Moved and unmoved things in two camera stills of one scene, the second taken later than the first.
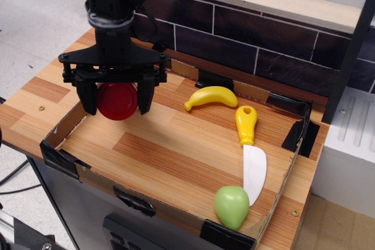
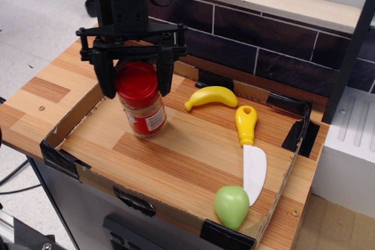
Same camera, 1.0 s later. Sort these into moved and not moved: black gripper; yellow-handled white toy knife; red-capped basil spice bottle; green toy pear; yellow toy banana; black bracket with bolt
Moved: black gripper; red-capped basil spice bottle
Not moved: yellow toy banana; black bracket with bolt; green toy pear; yellow-handled white toy knife
